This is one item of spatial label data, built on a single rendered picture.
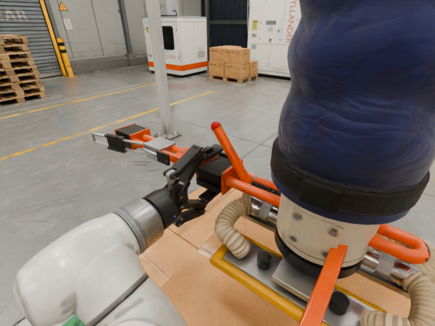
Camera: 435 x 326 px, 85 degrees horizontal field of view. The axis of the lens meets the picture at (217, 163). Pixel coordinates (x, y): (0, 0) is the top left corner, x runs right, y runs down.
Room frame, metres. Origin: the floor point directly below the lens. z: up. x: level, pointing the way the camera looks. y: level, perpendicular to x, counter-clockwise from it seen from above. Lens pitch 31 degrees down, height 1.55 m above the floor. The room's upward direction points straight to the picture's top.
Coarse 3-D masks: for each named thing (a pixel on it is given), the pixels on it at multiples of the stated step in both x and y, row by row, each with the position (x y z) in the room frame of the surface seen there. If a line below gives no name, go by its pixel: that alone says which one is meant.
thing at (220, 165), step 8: (208, 160) 0.51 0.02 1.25; (216, 160) 0.52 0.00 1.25; (224, 160) 0.52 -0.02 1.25; (200, 168) 0.47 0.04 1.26; (208, 168) 0.48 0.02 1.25; (216, 168) 0.48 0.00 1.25; (224, 168) 0.48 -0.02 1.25; (232, 168) 0.46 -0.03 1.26; (200, 176) 0.48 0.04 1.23; (208, 176) 0.45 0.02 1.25; (216, 176) 0.44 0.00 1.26; (224, 176) 0.44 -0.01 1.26; (232, 176) 0.46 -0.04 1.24; (200, 184) 0.47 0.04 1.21; (208, 184) 0.45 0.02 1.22; (216, 184) 0.45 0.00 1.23; (224, 184) 0.44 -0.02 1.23; (216, 192) 0.44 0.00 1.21; (224, 192) 0.44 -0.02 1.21
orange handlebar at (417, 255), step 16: (176, 160) 0.54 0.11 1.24; (256, 176) 0.46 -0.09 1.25; (256, 192) 0.40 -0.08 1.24; (384, 224) 0.30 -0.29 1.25; (384, 240) 0.27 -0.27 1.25; (400, 240) 0.28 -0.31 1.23; (416, 240) 0.27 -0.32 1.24; (336, 256) 0.24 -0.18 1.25; (400, 256) 0.25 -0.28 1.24; (416, 256) 0.24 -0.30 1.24; (320, 272) 0.21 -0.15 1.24; (336, 272) 0.21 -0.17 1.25; (320, 288) 0.19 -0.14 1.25; (320, 304) 0.17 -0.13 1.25; (304, 320) 0.15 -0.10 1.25; (320, 320) 0.15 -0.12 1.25
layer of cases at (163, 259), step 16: (240, 192) 1.30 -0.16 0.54; (208, 208) 1.14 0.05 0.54; (192, 224) 1.00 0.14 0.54; (208, 224) 1.00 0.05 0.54; (160, 240) 0.89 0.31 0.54; (176, 240) 0.89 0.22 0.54; (192, 240) 0.89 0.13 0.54; (144, 256) 0.79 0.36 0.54; (160, 256) 0.79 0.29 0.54; (176, 256) 0.79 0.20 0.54; (160, 272) 0.70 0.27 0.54
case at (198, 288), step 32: (256, 224) 0.60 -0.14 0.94; (192, 256) 0.47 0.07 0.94; (192, 288) 0.37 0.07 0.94; (224, 288) 0.37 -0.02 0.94; (352, 288) 0.37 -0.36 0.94; (384, 288) 0.37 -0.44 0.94; (192, 320) 0.29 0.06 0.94; (224, 320) 0.29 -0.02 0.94; (256, 320) 0.29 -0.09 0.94; (288, 320) 0.29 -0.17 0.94
